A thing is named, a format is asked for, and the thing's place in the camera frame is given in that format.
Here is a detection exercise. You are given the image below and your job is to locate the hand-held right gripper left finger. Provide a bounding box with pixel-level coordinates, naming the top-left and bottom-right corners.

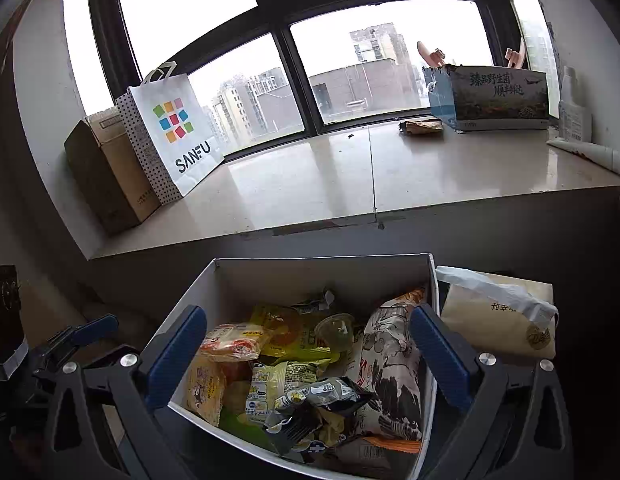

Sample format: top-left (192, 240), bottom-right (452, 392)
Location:
top-left (42, 305), bottom-right (208, 480)

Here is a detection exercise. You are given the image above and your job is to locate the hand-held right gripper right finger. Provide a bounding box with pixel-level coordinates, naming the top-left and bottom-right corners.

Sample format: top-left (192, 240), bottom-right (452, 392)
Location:
top-left (409, 304), bottom-right (575, 480)

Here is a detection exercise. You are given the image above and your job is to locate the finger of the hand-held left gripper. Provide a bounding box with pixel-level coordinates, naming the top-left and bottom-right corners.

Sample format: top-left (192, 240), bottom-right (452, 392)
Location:
top-left (31, 314), bottom-right (121, 386)

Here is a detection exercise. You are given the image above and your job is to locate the large white snack bag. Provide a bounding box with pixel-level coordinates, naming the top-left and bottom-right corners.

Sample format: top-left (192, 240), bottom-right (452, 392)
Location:
top-left (340, 287), bottom-right (431, 456)

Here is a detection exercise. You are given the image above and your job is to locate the green seaweed snack packet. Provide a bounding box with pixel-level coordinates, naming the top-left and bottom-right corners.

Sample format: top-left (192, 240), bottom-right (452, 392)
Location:
top-left (219, 406), bottom-right (277, 444)

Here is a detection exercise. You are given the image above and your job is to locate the white cardboard box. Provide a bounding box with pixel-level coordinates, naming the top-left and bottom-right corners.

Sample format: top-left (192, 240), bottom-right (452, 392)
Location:
top-left (167, 254), bottom-right (438, 480)

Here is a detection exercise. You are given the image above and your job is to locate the yellow cartoon chips packet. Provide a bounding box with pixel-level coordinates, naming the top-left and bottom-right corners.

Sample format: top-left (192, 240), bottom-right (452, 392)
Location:
top-left (182, 355), bottom-right (227, 427)

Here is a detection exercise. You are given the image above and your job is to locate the orange and white snack packet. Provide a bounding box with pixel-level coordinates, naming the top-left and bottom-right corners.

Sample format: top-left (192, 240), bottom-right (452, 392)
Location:
top-left (200, 322), bottom-right (271, 362)

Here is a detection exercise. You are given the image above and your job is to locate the beige tissue pack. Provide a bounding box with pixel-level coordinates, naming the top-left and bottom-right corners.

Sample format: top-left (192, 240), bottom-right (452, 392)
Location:
top-left (436, 266), bottom-right (560, 361)

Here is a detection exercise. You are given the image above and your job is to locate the pale green snack packet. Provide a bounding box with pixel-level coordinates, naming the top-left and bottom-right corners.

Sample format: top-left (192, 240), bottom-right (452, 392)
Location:
top-left (246, 360), bottom-right (319, 414)

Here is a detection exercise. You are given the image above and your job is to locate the clear jelly cup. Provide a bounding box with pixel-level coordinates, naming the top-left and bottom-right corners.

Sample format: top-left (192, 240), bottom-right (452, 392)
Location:
top-left (314, 312), bottom-right (357, 352)

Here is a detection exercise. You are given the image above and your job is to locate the grey and black snack packet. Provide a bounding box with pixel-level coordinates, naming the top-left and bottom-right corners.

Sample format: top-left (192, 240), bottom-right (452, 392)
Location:
top-left (275, 376), bottom-right (377, 422)

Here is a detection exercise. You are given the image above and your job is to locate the yellow snack packet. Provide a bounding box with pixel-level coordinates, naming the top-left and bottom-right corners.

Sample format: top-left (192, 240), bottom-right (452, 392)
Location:
top-left (249, 304), bottom-right (341, 367)

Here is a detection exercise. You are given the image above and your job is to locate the small black snack packet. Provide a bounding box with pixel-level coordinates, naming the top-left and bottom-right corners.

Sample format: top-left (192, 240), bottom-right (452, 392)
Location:
top-left (264, 404), bottom-right (321, 457)

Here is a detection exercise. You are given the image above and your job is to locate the silver foil wrapper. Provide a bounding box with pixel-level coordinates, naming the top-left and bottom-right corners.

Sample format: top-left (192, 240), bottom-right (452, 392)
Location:
top-left (294, 289), bottom-right (337, 317)

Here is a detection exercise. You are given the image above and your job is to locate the brown cardboard box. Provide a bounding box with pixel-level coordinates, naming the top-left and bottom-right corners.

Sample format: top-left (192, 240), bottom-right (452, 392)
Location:
top-left (64, 111), bottom-right (161, 236)

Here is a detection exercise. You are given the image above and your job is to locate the polka dot paper bag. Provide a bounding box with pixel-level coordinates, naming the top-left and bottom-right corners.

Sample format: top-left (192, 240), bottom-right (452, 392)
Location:
top-left (115, 92), bottom-right (183, 206)

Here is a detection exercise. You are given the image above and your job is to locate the white paper shopping bag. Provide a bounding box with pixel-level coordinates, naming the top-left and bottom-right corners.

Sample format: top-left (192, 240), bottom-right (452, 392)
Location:
top-left (127, 61), bottom-right (225, 197)

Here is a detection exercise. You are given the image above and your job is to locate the crumpled brown wrapper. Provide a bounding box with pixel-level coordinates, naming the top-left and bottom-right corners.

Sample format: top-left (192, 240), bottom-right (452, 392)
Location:
top-left (400, 117), bottom-right (445, 137)

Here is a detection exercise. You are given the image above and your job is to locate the white tube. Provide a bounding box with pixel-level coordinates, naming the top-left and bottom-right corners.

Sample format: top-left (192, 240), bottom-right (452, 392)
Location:
top-left (546, 137), bottom-right (620, 170)

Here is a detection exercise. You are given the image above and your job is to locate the blue printed carton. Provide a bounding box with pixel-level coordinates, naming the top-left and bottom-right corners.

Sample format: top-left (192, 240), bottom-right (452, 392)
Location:
top-left (422, 64), bottom-right (550, 132)

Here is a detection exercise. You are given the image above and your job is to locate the black window frame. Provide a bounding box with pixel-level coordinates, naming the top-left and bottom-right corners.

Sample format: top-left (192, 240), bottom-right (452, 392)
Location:
top-left (85, 0), bottom-right (535, 161)

